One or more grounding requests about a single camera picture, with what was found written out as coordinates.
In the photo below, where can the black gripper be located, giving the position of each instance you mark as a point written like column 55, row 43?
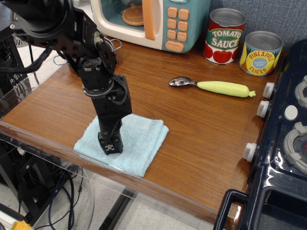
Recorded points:
column 111, row 105

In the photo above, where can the light blue cloth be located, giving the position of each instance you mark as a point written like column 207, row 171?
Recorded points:
column 142, row 137

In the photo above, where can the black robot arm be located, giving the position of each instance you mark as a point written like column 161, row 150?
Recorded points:
column 56, row 25

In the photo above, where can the yellow object bottom left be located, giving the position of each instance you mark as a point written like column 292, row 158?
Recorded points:
column 21, row 225

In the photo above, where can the toy microwave teal and cream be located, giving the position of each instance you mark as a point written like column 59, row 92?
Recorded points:
column 169, row 25

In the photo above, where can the tomato sauce can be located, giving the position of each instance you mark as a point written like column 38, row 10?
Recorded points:
column 224, row 34

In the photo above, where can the dark blue toy stove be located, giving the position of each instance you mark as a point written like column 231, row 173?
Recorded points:
column 277, row 182

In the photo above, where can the pineapple slices can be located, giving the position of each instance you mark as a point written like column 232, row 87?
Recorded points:
column 261, row 52

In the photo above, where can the spoon with green carrot handle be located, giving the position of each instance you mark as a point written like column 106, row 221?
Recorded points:
column 220, row 87

